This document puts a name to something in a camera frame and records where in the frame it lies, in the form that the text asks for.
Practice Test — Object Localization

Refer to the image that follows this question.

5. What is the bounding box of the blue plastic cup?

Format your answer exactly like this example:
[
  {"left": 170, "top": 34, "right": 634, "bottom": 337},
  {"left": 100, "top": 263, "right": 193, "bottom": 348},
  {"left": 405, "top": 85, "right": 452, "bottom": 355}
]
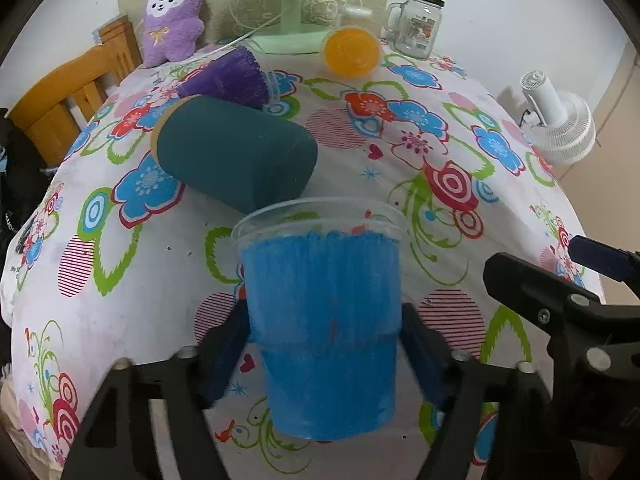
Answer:
[{"left": 232, "top": 197, "right": 407, "bottom": 441}]

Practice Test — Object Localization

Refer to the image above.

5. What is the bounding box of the dark teal cup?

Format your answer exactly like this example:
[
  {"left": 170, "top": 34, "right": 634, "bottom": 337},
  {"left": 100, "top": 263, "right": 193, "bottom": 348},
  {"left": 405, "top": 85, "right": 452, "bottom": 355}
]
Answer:
[{"left": 150, "top": 96, "right": 318, "bottom": 214}]

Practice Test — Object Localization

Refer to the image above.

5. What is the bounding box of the orange plastic cup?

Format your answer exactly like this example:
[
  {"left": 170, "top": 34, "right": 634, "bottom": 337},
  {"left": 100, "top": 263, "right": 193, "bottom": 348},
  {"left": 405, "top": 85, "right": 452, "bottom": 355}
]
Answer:
[{"left": 320, "top": 26, "right": 383, "bottom": 79}]

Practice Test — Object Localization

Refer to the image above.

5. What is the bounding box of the purple plastic cup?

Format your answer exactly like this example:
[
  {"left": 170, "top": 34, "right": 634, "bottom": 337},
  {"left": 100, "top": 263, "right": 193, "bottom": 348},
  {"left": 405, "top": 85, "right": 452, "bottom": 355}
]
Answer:
[{"left": 177, "top": 42, "right": 280, "bottom": 110}]

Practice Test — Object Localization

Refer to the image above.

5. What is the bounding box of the beige door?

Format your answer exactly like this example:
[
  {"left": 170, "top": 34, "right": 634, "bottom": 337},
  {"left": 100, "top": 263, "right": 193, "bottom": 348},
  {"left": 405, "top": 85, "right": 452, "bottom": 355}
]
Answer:
[{"left": 560, "top": 44, "right": 639, "bottom": 252}]

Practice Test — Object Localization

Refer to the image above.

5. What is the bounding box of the white standing fan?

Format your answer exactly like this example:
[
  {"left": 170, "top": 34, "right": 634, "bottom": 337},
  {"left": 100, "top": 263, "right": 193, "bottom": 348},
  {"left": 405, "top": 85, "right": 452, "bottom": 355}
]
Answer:
[{"left": 521, "top": 70, "right": 597, "bottom": 166}]

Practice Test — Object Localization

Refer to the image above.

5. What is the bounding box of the black clothes pile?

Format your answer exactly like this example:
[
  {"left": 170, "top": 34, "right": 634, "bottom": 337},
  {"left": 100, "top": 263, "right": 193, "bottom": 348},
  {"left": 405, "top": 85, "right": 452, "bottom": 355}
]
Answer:
[{"left": 0, "top": 107, "right": 50, "bottom": 263}]

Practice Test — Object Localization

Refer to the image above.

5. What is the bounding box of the glass mason jar mug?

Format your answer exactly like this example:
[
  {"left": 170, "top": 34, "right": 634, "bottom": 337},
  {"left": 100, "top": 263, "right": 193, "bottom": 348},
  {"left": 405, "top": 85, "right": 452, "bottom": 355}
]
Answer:
[{"left": 383, "top": 0, "right": 445, "bottom": 60}]

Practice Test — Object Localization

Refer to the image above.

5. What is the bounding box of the wooden chair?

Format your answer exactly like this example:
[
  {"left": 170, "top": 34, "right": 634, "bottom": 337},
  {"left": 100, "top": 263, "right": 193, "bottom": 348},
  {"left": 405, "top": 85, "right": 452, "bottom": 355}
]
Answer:
[{"left": 9, "top": 15, "right": 142, "bottom": 166}]

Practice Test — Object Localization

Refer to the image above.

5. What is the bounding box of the cotton swab container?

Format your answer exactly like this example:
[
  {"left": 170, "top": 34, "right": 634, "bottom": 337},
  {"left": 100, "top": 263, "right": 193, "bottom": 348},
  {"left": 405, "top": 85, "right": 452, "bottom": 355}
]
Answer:
[{"left": 338, "top": 4, "right": 373, "bottom": 27}]

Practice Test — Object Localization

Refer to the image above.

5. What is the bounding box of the purple plush toy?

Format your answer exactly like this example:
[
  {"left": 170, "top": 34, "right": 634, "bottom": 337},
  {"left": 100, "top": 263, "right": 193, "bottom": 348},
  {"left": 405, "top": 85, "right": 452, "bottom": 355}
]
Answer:
[{"left": 142, "top": 0, "right": 205, "bottom": 68}]

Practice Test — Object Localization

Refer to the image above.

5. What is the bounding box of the white fan cable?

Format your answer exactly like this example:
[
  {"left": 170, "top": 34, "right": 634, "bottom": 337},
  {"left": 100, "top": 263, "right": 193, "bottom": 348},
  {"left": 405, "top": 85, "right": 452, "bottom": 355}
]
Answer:
[{"left": 199, "top": 8, "right": 286, "bottom": 61}]

